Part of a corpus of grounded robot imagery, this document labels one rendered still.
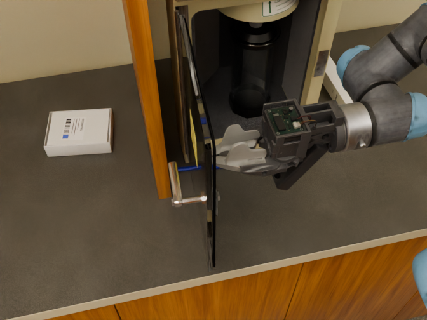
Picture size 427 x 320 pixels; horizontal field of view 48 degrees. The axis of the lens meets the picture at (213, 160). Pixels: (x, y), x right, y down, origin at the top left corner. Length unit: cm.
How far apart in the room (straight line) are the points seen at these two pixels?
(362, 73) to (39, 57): 93
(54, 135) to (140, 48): 51
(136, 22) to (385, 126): 41
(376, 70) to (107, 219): 65
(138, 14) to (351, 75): 37
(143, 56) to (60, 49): 67
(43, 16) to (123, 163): 45
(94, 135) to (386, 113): 71
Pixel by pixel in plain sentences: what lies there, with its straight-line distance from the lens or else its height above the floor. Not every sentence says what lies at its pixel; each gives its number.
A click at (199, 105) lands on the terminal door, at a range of 67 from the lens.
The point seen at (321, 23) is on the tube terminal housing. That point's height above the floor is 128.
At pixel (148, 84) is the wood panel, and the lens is 84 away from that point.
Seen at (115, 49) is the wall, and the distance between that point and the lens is 145.
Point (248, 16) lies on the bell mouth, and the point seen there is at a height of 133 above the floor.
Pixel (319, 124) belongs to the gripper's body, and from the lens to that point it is 75.
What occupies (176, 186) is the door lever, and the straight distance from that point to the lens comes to 81.
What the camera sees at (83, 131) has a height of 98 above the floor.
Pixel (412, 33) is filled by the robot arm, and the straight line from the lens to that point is 84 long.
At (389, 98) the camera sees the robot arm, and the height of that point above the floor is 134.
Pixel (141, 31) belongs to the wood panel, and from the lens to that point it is 77.
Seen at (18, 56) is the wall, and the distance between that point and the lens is 146.
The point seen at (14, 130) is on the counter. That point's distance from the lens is 134.
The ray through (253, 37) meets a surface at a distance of 102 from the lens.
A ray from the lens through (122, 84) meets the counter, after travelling 139.
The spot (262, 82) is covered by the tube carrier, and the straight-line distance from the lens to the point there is 110.
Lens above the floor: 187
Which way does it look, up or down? 52 degrees down
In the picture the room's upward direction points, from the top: straight up
